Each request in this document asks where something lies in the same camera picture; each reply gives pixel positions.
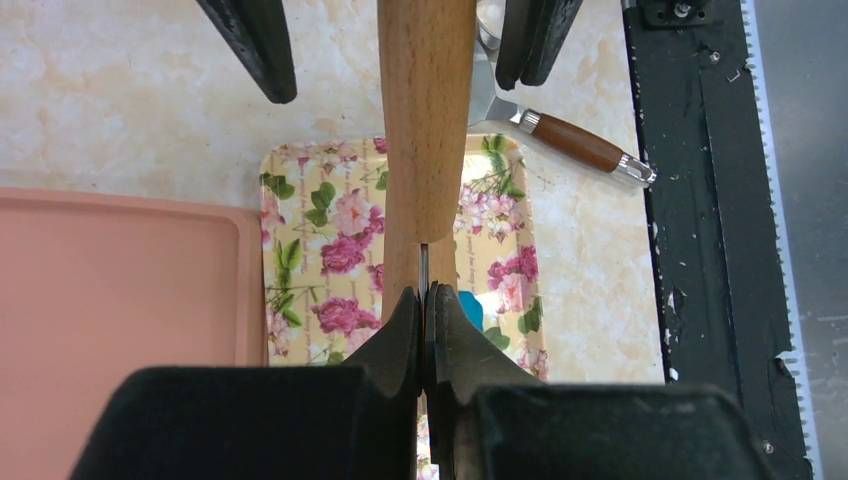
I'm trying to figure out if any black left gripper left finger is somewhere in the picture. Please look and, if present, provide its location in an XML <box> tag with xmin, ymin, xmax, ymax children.
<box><xmin>197</xmin><ymin>0</ymin><xmax>297</xmax><ymax>104</ymax></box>

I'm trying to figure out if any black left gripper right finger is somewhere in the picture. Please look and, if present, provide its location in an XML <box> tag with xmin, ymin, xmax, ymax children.
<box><xmin>495</xmin><ymin>0</ymin><xmax>583</xmax><ymax>91</ymax></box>

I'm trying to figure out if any wooden double-ended roller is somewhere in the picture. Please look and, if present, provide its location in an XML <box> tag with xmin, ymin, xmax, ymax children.
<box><xmin>377</xmin><ymin>1</ymin><xmax>476</xmax><ymax>321</ymax></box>

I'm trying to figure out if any blue dough piece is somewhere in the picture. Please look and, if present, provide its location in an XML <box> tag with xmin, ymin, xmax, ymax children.
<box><xmin>458</xmin><ymin>290</ymin><xmax>484</xmax><ymax>332</ymax></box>

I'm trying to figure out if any pink rectangular tray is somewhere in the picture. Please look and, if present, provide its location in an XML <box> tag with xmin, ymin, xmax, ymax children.
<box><xmin>1</xmin><ymin>187</ymin><xmax>267</xmax><ymax>479</ymax></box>

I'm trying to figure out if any round metal cutter ring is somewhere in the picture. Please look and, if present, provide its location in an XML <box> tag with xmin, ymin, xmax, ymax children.
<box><xmin>474</xmin><ymin>0</ymin><xmax>508</xmax><ymax>52</ymax></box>

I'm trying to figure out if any metal scraper wooden handle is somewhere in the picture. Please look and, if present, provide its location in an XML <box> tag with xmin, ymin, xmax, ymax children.
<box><xmin>468</xmin><ymin>42</ymin><xmax>657</xmax><ymax>188</ymax></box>

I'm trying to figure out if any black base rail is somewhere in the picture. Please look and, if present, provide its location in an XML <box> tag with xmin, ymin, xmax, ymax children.
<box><xmin>622</xmin><ymin>1</ymin><xmax>814</xmax><ymax>479</ymax></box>

